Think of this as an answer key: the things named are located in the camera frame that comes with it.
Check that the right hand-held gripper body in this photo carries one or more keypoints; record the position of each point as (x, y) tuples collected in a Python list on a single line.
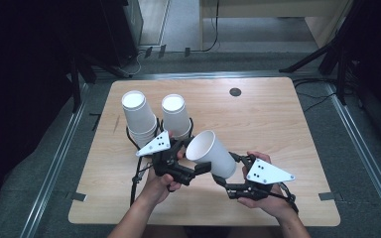
[(266, 173)]

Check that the short stack of white paper cups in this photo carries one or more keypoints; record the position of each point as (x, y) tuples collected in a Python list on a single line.
[(176, 115)]

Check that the dark cabinet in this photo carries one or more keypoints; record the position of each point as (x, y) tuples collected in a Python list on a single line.
[(119, 29)]

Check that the single white paper cup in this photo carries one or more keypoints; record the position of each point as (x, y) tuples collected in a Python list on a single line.
[(218, 158)]

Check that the metal floor rail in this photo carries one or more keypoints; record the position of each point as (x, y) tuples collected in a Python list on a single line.
[(211, 74), (363, 152), (53, 165)]

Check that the light wooden furniture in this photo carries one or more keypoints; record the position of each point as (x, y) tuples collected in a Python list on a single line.
[(271, 8)]

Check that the person's left hand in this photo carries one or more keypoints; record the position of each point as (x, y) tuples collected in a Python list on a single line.
[(157, 190)]

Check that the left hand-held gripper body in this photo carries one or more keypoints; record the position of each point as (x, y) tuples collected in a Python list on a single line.
[(157, 145)]

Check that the tall stack of white paper cups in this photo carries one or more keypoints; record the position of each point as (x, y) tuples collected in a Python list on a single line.
[(139, 115)]

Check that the black tripod stand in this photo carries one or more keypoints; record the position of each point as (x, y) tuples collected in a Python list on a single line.
[(340, 49)]

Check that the grey floor tape piece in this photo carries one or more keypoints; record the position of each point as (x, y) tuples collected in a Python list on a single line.
[(330, 196), (76, 196)]

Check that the black stand legs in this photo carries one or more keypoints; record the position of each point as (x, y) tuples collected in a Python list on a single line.
[(79, 76)]

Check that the person's right hand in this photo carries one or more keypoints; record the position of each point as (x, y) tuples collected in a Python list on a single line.
[(274, 205)]

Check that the black round table grommet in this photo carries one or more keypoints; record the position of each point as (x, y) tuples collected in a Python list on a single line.
[(235, 92)]

